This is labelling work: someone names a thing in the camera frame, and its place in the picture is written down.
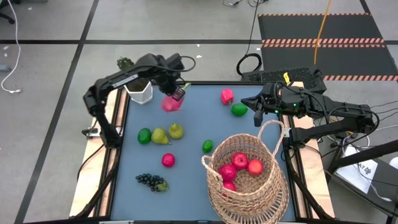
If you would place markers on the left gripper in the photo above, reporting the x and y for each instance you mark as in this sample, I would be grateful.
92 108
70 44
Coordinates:
171 71

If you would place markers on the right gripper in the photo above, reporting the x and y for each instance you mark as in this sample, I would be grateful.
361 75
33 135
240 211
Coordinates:
276 99

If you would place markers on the pink dragon fruit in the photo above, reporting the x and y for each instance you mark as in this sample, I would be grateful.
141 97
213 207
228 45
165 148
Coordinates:
169 105

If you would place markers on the yellow-green pear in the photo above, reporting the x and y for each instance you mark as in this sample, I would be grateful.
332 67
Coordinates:
159 137
176 131

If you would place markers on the green lime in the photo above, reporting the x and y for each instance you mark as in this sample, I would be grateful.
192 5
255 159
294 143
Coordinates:
144 136
239 109
208 146

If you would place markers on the red apple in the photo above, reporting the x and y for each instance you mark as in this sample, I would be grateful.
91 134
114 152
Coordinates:
239 160

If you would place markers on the red-orange apple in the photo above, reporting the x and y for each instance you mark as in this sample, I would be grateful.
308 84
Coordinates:
255 168

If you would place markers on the pink round pomegranate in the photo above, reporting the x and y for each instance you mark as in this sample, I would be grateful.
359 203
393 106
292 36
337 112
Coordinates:
168 160
228 173
230 187

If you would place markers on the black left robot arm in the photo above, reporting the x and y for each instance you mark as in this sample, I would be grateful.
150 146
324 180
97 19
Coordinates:
104 124

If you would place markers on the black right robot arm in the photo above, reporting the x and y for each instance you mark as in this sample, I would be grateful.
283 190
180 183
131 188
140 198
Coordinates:
329 132

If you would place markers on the woven wicker basket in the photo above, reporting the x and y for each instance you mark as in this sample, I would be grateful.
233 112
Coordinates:
248 205

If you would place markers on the black perforated computer case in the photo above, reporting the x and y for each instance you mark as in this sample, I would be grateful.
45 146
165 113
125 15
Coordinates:
258 75

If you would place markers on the pink-red bell pepper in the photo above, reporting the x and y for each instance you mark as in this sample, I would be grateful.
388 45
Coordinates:
227 96

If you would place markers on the white plant pot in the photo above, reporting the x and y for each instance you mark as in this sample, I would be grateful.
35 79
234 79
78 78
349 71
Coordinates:
141 98

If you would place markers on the yellow tag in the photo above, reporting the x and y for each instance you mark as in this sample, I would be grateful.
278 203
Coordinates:
286 78

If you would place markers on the green cactus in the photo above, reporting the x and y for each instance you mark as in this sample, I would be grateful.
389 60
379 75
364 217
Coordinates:
124 63

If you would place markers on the dark grape bunch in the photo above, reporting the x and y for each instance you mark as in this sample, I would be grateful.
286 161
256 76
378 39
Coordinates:
150 181

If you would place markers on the wooden table side board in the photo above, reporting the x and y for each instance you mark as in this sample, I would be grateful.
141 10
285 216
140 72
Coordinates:
90 168
315 174

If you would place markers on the black mat with orange stripes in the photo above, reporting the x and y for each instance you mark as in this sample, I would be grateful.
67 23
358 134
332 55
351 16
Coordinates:
342 59

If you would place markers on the white paper sheet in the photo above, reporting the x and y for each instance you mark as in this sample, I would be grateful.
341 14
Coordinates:
357 180

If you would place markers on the white round object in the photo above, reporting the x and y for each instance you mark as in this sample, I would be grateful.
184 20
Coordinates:
394 162

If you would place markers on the black desk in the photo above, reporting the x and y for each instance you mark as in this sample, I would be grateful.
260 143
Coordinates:
387 186

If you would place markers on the grey floor box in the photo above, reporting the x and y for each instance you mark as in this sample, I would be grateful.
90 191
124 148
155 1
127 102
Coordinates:
4 68

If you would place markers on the black chair base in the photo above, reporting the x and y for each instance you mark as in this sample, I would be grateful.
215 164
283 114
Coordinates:
9 19

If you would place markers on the silver metal corner bracket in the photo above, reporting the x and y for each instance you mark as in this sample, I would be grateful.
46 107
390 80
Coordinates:
120 131
286 132

